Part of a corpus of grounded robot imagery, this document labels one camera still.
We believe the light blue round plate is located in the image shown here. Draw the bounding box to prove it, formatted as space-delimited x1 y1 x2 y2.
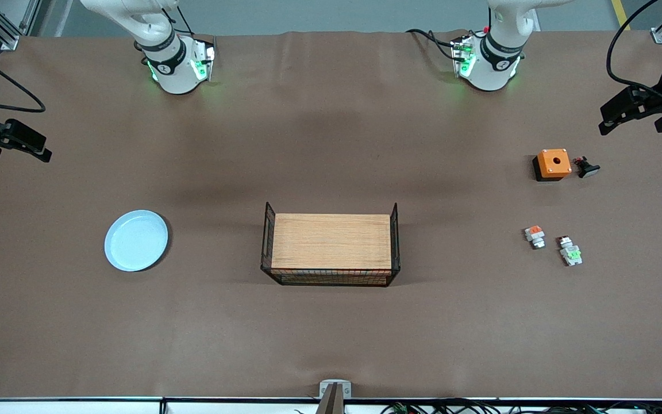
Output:
104 209 169 272

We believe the red push button green block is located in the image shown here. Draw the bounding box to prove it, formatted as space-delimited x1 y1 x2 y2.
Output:
557 235 583 267

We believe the arm base connector panel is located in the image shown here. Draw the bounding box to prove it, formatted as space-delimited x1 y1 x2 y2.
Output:
189 36 217 82
451 34 476 79

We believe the black push button actuator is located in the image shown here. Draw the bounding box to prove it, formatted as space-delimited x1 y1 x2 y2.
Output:
574 155 601 179

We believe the brown table cover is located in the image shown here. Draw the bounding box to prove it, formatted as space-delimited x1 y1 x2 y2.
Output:
0 30 662 400

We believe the wooden board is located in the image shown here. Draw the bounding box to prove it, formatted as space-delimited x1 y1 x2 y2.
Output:
271 213 392 270

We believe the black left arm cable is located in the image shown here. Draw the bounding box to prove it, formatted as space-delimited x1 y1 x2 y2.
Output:
606 0 662 103

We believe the orange button enclosure box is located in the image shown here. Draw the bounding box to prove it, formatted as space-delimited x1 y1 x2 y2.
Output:
532 148 572 182

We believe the push button switch orange block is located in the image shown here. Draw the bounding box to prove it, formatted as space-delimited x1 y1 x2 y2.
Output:
524 225 546 250

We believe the black base power cable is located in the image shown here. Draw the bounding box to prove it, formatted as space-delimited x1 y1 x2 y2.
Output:
406 28 459 62

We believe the white table edge rail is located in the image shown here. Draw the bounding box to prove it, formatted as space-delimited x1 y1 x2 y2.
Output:
0 397 662 414

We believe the black wire basket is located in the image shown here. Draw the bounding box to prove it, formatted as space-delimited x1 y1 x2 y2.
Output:
260 201 402 288

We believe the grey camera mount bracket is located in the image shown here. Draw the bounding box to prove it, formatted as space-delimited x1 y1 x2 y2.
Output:
316 379 352 414

